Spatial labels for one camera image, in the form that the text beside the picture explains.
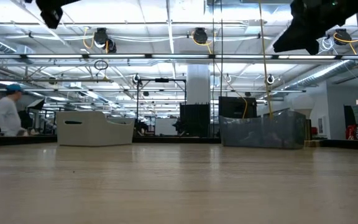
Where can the black gantry frame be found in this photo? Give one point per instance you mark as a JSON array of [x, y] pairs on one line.
[[162, 80]]

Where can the long light rail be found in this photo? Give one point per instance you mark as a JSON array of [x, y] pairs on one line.
[[179, 56]]

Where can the wooden bulb holder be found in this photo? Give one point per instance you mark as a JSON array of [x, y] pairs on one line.
[[308, 129]]

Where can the silver ventilation duct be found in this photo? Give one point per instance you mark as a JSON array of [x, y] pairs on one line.
[[322, 74]]

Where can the translucent dark plastic bin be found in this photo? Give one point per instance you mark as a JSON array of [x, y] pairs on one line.
[[259, 132]]

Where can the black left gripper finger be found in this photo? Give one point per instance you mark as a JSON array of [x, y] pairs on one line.
[[52, 14]]

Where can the light grey plastic bin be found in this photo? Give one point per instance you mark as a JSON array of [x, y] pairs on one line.
[[92, 130]]

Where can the black aluminium table frame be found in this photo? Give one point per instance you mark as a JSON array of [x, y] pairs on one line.
[[166, 140]]

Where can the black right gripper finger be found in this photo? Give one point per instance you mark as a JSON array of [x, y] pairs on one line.
[[297, 40]]

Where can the black equipment box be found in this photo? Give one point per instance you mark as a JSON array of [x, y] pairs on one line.
[[194, 121], [235, 107]]

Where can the white square pillar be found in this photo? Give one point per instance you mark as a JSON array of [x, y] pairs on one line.
[[198, 84]]

